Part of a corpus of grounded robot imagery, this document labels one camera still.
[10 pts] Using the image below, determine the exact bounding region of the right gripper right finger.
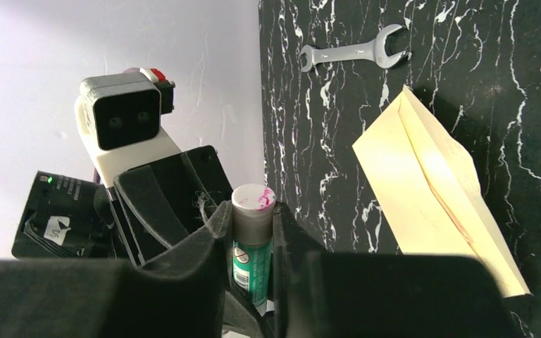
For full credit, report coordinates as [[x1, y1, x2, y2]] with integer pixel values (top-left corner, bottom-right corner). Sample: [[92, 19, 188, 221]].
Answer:
[[273, 203, 518, 337]]

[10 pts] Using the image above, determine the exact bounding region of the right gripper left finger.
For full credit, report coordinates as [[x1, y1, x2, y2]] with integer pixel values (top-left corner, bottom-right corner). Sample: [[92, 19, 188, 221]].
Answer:
[[0, 202, 232, 337]]

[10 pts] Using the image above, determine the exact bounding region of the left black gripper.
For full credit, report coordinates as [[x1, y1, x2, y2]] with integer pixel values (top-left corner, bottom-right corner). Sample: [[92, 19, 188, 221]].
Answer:
[[94, 145, 233, 266]]

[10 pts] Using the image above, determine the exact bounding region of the green glue stick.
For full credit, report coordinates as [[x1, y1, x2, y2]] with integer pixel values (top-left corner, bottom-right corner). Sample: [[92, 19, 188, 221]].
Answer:
[[231, 184, 276, 314]]

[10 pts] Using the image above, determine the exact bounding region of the cream paper envelope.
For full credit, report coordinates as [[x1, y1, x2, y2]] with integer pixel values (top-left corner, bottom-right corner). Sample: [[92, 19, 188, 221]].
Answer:
[[353, 87, 530, 297]]

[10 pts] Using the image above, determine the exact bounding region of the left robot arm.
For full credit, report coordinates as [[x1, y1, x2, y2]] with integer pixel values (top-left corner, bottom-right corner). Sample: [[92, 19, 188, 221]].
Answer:
[[11, 146, 232, 266]]

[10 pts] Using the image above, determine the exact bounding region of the silver open-end wrench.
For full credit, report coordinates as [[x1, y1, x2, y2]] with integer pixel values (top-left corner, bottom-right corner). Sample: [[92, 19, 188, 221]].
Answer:
[[299, 24, 410, 73]]

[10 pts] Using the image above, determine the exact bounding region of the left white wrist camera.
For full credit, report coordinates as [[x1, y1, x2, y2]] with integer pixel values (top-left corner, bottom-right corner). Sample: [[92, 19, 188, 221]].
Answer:
[[74, 68, 181, 189]]

